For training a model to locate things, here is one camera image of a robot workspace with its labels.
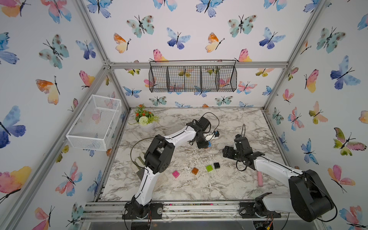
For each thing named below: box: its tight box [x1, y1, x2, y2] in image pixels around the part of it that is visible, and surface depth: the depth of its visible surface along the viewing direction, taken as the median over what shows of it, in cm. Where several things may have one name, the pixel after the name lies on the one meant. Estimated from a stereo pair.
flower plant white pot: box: [127, 103, 160, 133], surface depth 97 cm
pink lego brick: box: [172, 170, 180, 179], surface depth 86 cm
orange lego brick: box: [191, 167, 199, 176], surface depth 88 cm
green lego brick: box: [206, 164, 214, 173], surface depth 90 cm
